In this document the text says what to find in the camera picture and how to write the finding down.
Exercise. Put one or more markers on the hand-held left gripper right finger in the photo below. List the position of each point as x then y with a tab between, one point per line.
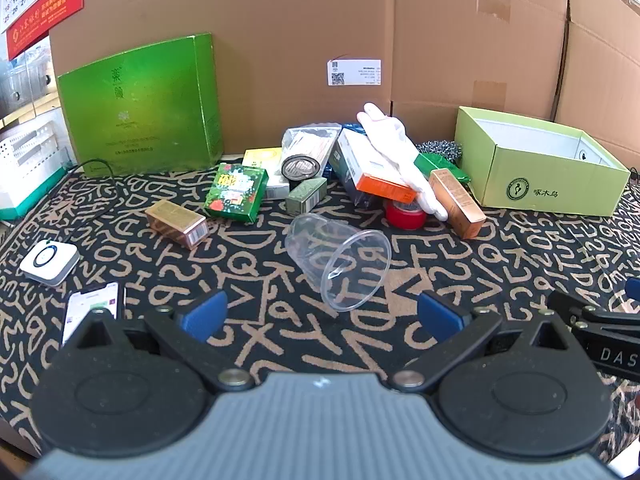
440	312

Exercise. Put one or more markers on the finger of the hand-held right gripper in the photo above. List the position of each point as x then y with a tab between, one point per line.
633	290
600	316

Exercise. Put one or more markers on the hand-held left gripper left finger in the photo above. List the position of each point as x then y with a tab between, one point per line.
205	312

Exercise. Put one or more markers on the copper coloured box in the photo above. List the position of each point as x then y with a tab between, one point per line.
175	222
457	205

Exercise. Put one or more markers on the red tape roll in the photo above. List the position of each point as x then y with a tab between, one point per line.
402	216

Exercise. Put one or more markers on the green floral box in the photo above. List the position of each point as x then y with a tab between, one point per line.
235	192

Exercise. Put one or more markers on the clear plastic cup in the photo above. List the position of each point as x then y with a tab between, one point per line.
320	250

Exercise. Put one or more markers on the light green box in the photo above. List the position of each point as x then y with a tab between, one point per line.
545	180

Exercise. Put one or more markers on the green packet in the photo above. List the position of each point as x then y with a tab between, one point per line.
434	164

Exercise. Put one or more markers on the small olive green box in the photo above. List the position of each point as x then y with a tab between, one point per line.
306	195

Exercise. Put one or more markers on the orange and white box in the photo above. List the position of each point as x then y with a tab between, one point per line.
365	165

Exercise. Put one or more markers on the yellow and white box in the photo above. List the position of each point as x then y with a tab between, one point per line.
265	157

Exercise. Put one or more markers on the white glove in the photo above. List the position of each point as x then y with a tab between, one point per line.
395	145

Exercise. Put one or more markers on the clear plastic bag packet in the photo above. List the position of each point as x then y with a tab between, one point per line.
310	140

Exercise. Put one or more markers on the black tan letter-patterned cloth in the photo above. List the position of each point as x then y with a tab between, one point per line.
150	270

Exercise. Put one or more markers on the smartphone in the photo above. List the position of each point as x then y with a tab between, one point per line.
92	307

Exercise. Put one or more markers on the white square round-dial device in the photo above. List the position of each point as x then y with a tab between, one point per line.
49	261

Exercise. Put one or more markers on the steel wool scrubber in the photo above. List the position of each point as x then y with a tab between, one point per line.
441	148

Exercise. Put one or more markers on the blue cube packet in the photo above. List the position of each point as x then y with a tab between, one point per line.
352	129

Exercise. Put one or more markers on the large dark green box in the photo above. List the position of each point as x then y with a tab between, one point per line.
135	110

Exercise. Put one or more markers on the white plastic basket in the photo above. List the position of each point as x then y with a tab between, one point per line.
25	160

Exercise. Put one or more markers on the white shipping label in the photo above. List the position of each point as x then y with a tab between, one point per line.
355	73

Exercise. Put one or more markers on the storage shelf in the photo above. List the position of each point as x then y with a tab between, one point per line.
20	85

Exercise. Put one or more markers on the large brown cardboard backdrop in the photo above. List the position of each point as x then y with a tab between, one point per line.
280	20

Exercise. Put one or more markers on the red and white wall calendar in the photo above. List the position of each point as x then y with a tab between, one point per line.
45	25

